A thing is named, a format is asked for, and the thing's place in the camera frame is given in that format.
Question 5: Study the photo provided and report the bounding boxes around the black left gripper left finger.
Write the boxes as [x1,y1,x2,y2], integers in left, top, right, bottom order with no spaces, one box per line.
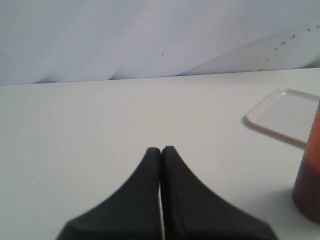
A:
[57,147,162,240]

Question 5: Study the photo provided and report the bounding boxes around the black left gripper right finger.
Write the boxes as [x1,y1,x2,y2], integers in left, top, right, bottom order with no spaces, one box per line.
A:
[161,146,275,240]

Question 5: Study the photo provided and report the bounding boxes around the red sauce squeeze bottle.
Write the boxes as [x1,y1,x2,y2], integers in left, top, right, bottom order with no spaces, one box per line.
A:
[292,108,320,224]

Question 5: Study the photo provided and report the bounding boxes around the white rectangular plastic tray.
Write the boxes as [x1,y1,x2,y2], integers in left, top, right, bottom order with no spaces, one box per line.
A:
[243,88,320,149]

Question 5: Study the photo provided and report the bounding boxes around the white backdrop sheet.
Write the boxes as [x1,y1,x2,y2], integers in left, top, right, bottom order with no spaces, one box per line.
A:
[0,0,320,85]

